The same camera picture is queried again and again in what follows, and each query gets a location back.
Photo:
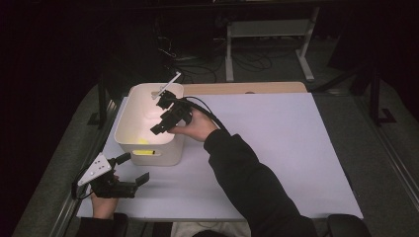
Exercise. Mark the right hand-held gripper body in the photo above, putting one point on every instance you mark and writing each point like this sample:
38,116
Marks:
176,113

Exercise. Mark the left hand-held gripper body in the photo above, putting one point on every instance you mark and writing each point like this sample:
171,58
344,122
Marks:
98,166

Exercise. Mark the white plastic bin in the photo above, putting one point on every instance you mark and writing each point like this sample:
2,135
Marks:
145,125

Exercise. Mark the yellow shuttlecock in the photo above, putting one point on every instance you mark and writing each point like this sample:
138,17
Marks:
143,152

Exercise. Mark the person's right hand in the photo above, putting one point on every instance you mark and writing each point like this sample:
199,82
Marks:
196,126

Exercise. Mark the person's left hand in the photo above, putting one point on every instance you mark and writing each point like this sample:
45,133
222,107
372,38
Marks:
103,207

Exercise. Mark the black metal stand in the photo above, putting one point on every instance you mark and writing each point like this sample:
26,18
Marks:
374,98
102,105

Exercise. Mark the wooden table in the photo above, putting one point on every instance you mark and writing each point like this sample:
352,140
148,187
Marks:
237,88

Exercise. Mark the person's light trousers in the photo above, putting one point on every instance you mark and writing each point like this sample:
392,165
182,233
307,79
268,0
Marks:
210,228

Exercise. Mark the metal floor rail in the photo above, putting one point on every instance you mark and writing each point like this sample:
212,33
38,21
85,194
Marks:
66,207
392,158

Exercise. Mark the white metal desk frame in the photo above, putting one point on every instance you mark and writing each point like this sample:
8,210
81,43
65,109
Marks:
267,28

